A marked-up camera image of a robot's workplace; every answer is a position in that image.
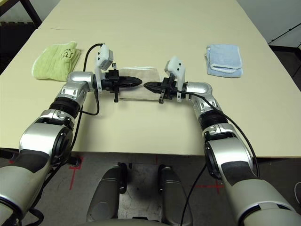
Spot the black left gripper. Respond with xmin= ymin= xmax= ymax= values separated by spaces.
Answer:
xmin=102 ymin=63 xmax=143 ymax=104

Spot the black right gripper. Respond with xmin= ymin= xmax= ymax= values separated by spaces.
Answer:
xmin=143 ymin=78 xmax=177 ymax=104

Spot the beige towel with white trim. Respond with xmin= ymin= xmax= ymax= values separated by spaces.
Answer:
xmin=117 ymin=66 xmax=163 ymax=101

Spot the folded blue towel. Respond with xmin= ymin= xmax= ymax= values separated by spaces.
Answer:
xmin=204 ymin=43 xmax=243 ymax=78

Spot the green towel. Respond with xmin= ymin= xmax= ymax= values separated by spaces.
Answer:
xmin=32 ymin=41 xmax=82 ymax=82

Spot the grey right robot leg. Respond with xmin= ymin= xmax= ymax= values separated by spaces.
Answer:
xmin=157 ymin=164 xmax=189 ymax=226

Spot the red floor tape cross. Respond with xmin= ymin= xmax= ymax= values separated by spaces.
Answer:
xmin=69 ymin=157 xmax=83 ymax=190
xmin=195 ymin=182 xmax=224 ymax=194

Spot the dark brown wooden beam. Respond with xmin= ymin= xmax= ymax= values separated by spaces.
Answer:
xmin=20 ymin=0 xmax=43 ymax=28

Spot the black foam floor mat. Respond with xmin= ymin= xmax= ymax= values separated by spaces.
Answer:
xmin=0 ymin=21 xmax=38 ymax=74

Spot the dark low cabinet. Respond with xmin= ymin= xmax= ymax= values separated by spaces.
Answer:
xmin=270 ymin=44 xmax=301 ymax=93

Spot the grey robot waist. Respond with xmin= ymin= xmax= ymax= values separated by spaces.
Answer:
xmin=79 ymin=218 xmax=165 ymax=226

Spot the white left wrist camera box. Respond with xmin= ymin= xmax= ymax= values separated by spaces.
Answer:
xmin=94 ymin=44 xmax=114 ymax=91

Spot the black metal rail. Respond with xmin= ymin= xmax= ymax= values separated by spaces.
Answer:
xmin=268 ymin=22 xmax=301 ymax=48

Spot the white floor cable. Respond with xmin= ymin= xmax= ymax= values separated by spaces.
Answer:
xmin=293 ymin=180 xmax=301 ymax=201

